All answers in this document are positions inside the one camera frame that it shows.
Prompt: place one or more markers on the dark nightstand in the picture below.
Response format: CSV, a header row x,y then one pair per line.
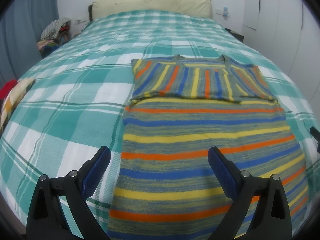
x,y
236,34

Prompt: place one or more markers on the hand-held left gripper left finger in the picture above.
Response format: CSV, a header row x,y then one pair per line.
x,y
96,172

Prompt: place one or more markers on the teal plaid bed blanket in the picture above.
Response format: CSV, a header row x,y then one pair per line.
x,y
75,92

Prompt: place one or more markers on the cream patterned folded garment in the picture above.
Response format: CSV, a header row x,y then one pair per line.
x,y
20,90

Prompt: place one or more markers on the white wall outlet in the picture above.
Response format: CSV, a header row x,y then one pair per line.
x,y
80,21

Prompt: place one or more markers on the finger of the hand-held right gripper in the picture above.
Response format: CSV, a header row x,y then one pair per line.
x,y
314,132

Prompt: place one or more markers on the white wardrobe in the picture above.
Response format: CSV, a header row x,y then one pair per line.
x,y
280,25

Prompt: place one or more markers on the blue curtain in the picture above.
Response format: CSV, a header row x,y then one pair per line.
x,y
20,35

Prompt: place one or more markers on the striped knit sweater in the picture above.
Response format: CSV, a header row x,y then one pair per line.
x,y
200,130

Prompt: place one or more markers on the pile of mixed clothes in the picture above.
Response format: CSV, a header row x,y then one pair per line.
x,y
53,35

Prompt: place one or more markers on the cream padded headboard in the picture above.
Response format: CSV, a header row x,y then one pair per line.
x,y
150,3

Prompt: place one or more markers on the red folded garment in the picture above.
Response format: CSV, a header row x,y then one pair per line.
x,y
7,90

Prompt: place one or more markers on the white wall fixture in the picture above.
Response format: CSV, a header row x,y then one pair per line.
x,y
225,12

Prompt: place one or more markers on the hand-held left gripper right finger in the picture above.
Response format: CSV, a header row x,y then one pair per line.
x,y
222,172

